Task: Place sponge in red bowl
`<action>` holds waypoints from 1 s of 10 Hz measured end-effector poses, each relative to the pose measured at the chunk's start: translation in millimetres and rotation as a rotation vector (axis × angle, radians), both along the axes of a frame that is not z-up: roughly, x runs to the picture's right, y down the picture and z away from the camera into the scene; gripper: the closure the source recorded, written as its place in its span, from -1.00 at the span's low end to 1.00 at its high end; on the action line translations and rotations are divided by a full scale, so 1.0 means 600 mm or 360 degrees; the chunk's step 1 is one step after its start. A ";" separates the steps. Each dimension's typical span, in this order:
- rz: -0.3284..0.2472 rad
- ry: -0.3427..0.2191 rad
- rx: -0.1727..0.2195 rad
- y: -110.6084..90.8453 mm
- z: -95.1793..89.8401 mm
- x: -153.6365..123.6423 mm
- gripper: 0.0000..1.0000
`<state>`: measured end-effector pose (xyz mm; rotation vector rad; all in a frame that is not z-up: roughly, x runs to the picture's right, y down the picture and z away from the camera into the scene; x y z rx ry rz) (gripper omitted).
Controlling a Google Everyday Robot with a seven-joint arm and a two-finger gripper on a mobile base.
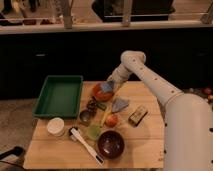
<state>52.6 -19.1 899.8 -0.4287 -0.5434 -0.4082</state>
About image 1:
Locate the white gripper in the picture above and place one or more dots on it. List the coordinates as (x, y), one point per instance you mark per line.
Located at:
(119, 76)

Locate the blue-grey sponge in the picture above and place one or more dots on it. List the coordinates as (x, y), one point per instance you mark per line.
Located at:
(107, 86)

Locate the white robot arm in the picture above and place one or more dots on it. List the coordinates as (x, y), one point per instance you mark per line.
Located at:
(188, 140)

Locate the red bowl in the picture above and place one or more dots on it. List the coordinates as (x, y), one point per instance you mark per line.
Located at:
(99, 95)

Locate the dark purple bowl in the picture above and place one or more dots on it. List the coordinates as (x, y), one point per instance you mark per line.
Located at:
(111, 144)

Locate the grey triangular cloth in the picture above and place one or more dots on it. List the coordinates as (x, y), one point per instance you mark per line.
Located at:
(119, 104)

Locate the green pickle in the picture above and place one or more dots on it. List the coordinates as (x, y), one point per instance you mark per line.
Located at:
(101, 106)

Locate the yellow banana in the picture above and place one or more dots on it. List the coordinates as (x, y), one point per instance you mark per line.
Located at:
(106, 114)

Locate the dark grape bunch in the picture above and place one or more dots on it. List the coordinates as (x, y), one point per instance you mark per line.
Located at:
(91, 106)

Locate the brown gold box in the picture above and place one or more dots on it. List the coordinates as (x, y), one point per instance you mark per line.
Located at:
(136, 117)

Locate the red apple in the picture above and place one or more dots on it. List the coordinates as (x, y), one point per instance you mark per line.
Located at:
(111, 120)

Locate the small metal cup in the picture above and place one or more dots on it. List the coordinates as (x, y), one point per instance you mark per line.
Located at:
(85, 117)

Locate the green cup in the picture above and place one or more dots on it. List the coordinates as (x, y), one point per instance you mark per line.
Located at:
(93, 132)

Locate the green plastic tray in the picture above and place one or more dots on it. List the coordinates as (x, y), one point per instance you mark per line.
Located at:
(59, 97)

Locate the white round container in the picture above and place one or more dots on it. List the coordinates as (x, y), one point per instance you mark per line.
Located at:
(56, 126)

